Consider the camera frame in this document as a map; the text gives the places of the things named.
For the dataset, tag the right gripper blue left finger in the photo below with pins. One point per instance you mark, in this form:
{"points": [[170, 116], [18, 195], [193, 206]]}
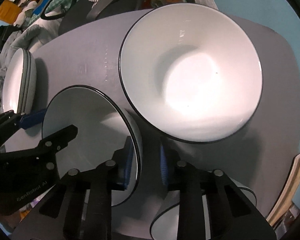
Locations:
{"points": [[125, 160]]}

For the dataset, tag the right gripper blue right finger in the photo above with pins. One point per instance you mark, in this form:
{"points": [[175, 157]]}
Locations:
{"points": [[168, 167]]}

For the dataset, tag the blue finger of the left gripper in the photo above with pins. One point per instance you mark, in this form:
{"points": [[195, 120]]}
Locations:
{"points": [[34, 118], [59, 140]]}

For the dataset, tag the white plate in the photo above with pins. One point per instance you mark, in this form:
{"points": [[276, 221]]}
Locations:
{"points": [[20, 83]]}

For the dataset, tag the white bowl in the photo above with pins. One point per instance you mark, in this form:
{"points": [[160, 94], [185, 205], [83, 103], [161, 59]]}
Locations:
{"points": [[103, 128], [191, 72], [165, 222]]}

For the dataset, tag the grey duvet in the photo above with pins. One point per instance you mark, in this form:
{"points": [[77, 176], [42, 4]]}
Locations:
{"points": [[31, 39]]}

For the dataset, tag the black clothes pile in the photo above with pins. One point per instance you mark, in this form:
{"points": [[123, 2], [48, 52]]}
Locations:
{"points": [[5, 32]]}

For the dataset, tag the blue box on table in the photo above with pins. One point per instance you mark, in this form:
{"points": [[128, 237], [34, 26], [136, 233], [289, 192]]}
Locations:
{"points": [[40, 6]]}

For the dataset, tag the black office chair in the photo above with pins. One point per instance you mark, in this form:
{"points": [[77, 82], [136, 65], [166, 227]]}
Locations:
{"points": [[81, 12]]}

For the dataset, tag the wooden boards by wall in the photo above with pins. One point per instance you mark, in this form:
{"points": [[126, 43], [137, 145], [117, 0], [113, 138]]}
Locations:
{"points": [[284, 201]]}

